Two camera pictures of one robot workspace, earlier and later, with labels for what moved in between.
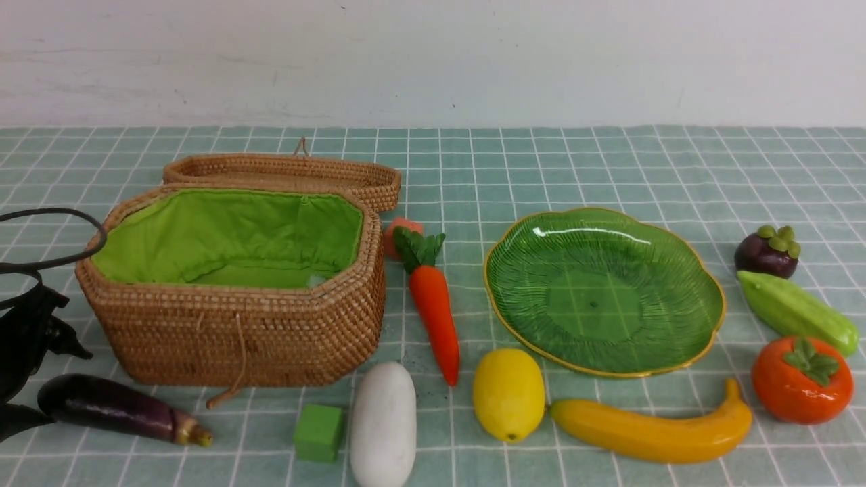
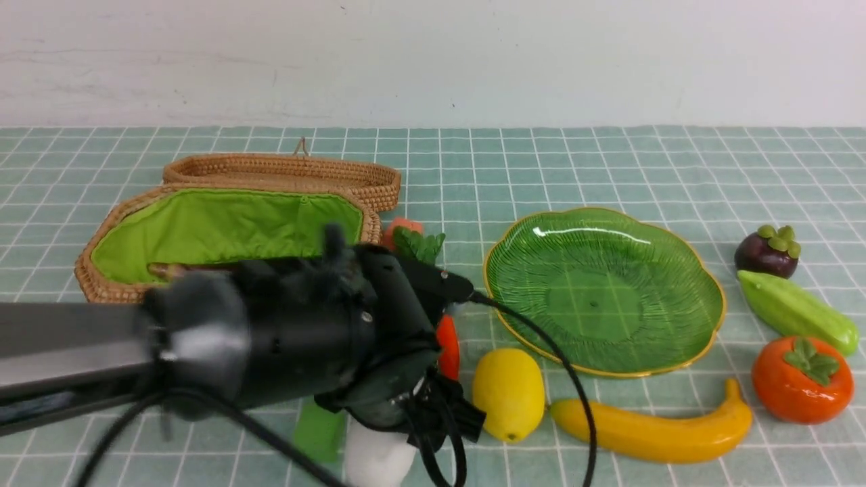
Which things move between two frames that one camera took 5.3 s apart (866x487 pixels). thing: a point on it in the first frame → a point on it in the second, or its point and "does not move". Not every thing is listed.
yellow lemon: [509, 393] does not move
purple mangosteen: [770, 251] does not move
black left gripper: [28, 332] → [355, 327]
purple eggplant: [86, 399] → [168, 272]
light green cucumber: [793, 313] does not move
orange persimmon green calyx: [802, 381] does not move
